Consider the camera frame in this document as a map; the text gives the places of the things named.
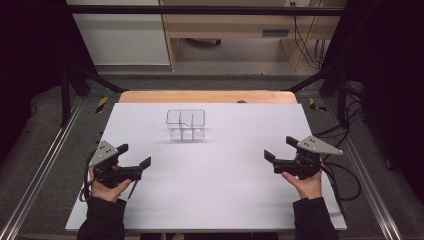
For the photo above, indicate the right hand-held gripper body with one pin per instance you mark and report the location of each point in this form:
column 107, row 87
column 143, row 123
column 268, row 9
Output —
column 306, row 163

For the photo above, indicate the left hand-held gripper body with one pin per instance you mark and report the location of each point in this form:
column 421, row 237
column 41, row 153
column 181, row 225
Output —
column 106, row 168

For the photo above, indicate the person's left hand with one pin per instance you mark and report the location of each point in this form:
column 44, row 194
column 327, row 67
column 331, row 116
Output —
column 106, row 193

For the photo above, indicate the person's right hand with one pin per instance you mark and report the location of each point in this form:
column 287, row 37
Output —
column 308, row 188

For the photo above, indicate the yellow clamp right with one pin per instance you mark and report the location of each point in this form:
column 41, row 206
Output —
column 315, row 105

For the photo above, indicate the clear plastic divided organizer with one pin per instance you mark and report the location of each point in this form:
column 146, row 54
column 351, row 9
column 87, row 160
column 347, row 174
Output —
column 186, row 130

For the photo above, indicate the black metal stand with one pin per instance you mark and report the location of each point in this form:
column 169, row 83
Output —
column 66, row 96
column 341, row 96

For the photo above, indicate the white table board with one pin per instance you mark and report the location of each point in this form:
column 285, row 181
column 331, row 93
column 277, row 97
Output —
column 206, row 193

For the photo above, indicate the white cabinet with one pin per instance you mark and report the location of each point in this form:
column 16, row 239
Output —
column 123, row 36

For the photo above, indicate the black curtain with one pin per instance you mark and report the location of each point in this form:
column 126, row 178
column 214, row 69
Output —
column 390, row 66
column 30, row 60

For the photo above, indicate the light wooden desk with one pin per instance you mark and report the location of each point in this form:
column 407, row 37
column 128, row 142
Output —
column 233, row 25

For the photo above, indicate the aluminium floor rail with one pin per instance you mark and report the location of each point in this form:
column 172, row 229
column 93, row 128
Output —
column 43, row 163
column 366, row 176

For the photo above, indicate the black horizontal frame bar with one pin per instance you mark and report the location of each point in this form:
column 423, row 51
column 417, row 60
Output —
column 200, row 10

